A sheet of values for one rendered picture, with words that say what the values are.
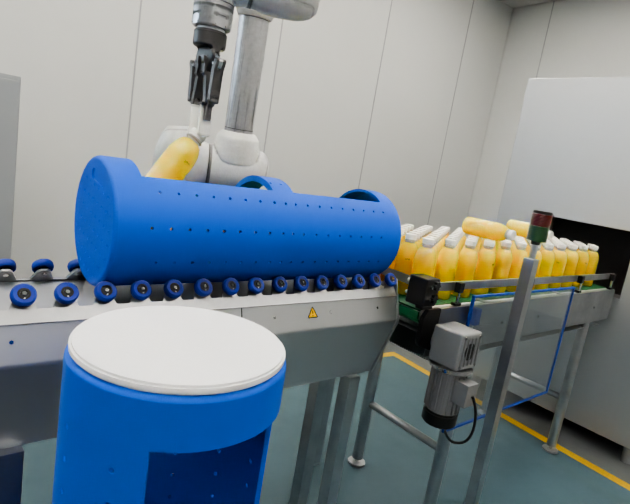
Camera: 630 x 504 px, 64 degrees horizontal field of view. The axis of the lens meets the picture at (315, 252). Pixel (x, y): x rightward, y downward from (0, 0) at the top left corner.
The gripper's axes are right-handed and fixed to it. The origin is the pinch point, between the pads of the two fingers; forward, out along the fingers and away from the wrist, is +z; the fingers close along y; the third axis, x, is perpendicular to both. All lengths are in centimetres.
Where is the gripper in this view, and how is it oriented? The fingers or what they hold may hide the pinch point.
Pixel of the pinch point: (200, 121)
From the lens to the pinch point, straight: 124.6
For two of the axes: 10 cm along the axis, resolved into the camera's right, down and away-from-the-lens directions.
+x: 7.5, 0.1, 6.6
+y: 6.4, 2.4, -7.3
